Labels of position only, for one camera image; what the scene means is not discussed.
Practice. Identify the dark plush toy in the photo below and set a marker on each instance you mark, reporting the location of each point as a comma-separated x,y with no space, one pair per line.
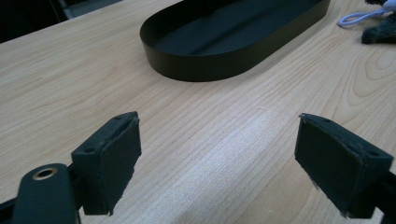
380,29

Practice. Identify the black oval tray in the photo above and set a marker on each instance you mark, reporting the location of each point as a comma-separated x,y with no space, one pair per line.
230,40

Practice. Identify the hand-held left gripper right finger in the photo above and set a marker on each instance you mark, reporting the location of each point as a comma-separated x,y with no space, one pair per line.
339,168

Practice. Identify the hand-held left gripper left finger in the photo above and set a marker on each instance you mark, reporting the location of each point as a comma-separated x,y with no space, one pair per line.
106,168

